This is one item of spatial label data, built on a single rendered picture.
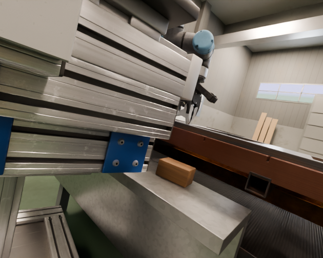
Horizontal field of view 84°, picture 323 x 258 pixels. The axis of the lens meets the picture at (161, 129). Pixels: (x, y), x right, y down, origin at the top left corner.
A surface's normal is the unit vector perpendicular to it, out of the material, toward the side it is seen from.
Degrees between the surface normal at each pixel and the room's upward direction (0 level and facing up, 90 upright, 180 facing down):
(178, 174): 90
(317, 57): 90
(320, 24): 90
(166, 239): 90
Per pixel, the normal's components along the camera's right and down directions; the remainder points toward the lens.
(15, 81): 0.61, 0.23
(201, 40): -0.22, 0.03
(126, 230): -0.63, -0.10
